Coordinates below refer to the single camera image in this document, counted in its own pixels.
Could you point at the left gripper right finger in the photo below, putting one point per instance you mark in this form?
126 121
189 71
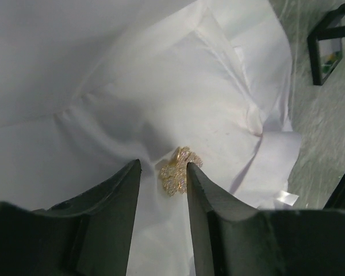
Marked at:
232 238

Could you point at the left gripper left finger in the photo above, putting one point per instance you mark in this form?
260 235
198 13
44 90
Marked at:
89 234

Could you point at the gold brooch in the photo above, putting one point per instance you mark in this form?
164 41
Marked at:
173 175

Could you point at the white garment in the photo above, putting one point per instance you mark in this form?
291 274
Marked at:
87 86

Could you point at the small black frame stand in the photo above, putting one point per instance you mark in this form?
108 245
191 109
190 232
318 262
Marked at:
325 45

